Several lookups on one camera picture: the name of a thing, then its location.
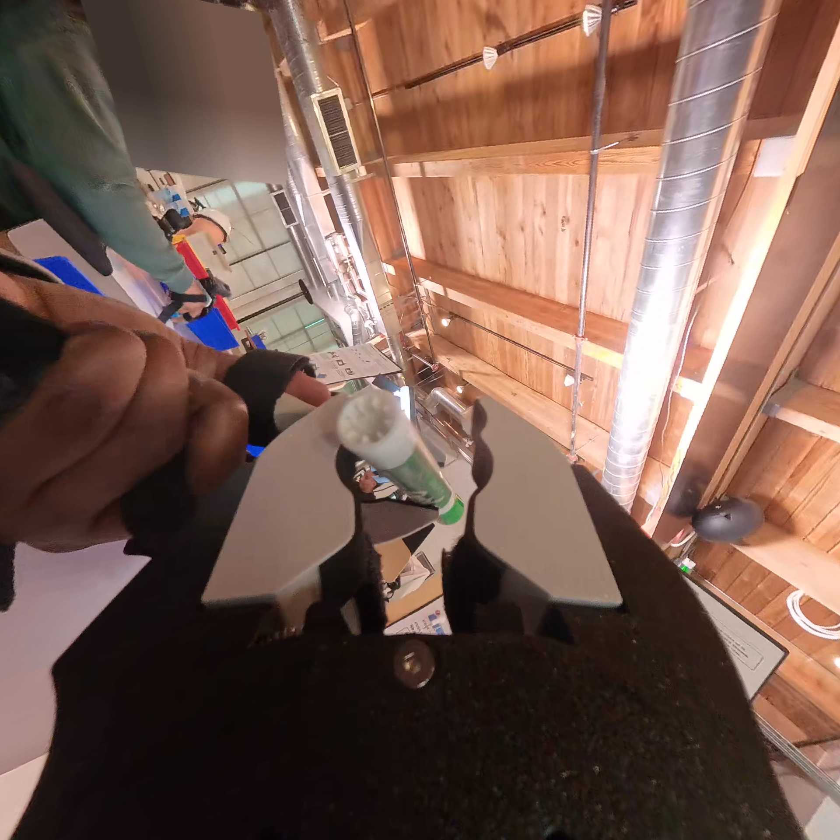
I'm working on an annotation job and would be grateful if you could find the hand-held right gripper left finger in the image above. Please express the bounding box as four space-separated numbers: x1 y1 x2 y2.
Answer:
204 407 384 631

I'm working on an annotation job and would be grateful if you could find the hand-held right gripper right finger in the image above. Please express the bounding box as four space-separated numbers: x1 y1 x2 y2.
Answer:
444 401 624 634

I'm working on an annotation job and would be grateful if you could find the green whiteboard marker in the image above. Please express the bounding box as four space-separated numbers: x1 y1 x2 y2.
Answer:
338 392 454 515

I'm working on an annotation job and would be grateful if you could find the person's left hand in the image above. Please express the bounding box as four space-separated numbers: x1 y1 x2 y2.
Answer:
0 269 332 552

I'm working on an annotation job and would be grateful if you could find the white hanging sign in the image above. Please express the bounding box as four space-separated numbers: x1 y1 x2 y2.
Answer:
309 344 403 389

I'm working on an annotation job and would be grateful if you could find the black dome lamp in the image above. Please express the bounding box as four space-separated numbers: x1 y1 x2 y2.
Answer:
692 497 766 547

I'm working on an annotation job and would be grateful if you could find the ceiling vent grille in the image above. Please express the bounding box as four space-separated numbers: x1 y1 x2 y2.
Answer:
310 88 364 175

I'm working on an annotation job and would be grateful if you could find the metal conduit pipe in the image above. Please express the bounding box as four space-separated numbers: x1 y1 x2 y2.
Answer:
565 0 618 460

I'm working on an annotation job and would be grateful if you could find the framed wall sign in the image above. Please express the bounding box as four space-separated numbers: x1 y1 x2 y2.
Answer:
683 578 791 699

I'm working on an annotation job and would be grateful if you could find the narrow silver ceiling duct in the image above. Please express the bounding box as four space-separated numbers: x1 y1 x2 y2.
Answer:
267 0 401 345

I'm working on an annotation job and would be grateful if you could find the wide silver ceiling duct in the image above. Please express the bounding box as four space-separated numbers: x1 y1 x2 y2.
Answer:
602 0 782 515

